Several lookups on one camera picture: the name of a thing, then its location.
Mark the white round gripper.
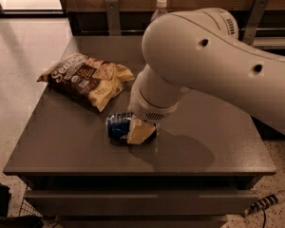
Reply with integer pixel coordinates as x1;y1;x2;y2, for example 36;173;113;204
127;88;178;144

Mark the blue pepsi can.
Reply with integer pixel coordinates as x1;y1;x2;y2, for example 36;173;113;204
106;112;158;143

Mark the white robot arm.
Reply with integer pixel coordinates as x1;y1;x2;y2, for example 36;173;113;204
128;8;285;135

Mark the brown and yellow chip bag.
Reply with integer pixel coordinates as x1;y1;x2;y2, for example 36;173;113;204
37;53;135;112

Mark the grey cabinet with drawers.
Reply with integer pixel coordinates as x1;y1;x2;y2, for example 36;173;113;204
3;35;277;228

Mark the clear plastic water bottle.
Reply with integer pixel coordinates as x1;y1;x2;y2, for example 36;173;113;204
150;0;167;22

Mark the left metal bracket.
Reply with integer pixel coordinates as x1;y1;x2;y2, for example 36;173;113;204
105;0;122;36

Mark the metal bracket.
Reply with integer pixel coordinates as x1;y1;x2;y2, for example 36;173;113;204
242;0;270;45
105;0;122;36

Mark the wire basket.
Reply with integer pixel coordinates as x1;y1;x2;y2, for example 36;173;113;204
18;198;42;218

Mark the right metal bracket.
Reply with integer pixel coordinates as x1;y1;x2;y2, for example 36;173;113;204
242;0;270;45

